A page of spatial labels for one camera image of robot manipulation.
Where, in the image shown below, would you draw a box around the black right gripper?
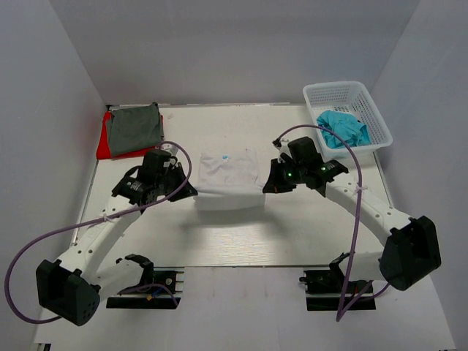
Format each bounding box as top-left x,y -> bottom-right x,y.
265,157 -> 307,193

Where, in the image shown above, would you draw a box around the white t shirt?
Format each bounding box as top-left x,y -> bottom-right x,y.
195,148 -> 265,211

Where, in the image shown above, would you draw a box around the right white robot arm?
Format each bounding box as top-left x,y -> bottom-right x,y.
263,137 -> 442,292

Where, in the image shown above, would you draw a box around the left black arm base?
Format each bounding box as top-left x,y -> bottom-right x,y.
105,268 -> 184,310

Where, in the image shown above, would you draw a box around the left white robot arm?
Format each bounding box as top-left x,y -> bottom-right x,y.
36,142 -> 197,326

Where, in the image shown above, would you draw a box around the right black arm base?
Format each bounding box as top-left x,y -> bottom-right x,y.
299,269 -> 376,312

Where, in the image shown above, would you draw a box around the folded grey t shirt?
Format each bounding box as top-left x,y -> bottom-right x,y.
106,102 -> 164,157

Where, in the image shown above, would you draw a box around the folded red t shirt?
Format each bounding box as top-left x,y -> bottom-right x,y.
96,111 -> 153,159

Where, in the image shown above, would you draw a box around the teal crumpled t shirt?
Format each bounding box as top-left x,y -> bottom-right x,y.
317,110 -> 371,149

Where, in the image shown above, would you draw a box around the white plastic basket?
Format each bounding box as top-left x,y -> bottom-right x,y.
303,81 -> 393,155

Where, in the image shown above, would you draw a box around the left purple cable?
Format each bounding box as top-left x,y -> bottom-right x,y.
4,141 -> 193,325

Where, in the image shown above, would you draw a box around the purple cable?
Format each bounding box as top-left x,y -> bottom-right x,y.
272,124 -> 390,322
4,141 -> 193,325

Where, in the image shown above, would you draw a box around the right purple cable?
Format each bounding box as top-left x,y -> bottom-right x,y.
272,124 -> 390,322

